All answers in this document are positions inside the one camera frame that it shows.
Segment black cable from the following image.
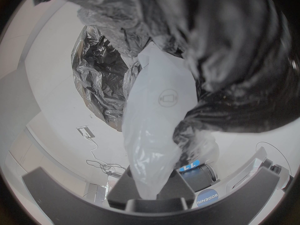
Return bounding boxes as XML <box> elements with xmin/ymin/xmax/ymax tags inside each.
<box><xmin>255</xmin><ymin>141</ymin><xmax>291</xmax><ymax>174</ymax></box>

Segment black plastic bag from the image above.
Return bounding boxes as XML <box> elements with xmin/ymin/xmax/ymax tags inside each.
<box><xmin>71</xmin><ymin>25</ymin><xmax>142</xmax><ymax>133</ymax></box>

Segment grey cable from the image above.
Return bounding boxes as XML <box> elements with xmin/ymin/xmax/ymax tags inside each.
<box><xmin>85</xmin><ymin>159</ymin><xmax>129</xmax><ymax>176</ymax></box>

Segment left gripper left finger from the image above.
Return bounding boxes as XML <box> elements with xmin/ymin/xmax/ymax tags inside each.
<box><xmin>107</xmin><ymin>166</ymin><xmax>142</xmax><ymax>209</ymax></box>

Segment white cable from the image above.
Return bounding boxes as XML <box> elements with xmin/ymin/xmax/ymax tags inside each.
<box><xmin>83</xmin><ymin>135</ymin><xmax>111</xmax><ymax>171</ymax></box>

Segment black plastic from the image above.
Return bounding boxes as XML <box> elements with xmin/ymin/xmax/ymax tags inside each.
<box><xmin>33</xmin><ymin>0</ymin><xmax>300</xmax><ymax>169</ymax></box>

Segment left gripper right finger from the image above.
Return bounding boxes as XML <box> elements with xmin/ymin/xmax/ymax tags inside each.
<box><xmin>155</xmin><ymin>168</ymin><xmax>196</xmax><ymax>207</ymax></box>

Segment white printed plastic wrapper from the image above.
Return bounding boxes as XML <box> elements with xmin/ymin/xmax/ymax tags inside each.
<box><xmin>121</xmin><ymin>41</ymin><xmax>199</xmax><ymax>200</ymax></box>

